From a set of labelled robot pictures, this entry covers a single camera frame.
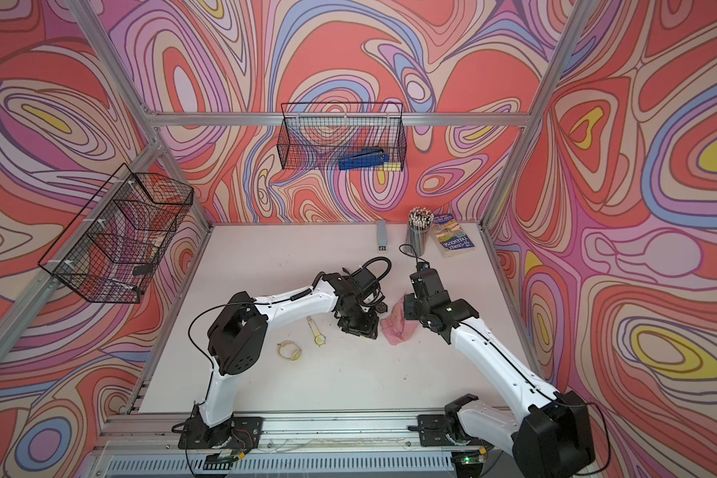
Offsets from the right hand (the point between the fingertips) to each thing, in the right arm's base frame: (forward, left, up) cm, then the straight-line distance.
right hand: (417, 309), depth 83 cm
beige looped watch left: (-9, +35, -9) cm, 37 cm away
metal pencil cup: (+28, -5, +7) cm, 29 cm away
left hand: (-5, +12, -7) cm, 15 cm away
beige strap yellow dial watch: (-4, +29, -11) cm, 31 cm away
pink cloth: (-1, +6, -9) cm, 10 cm away
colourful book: (+35, -19, -9) cm, 41 cm away
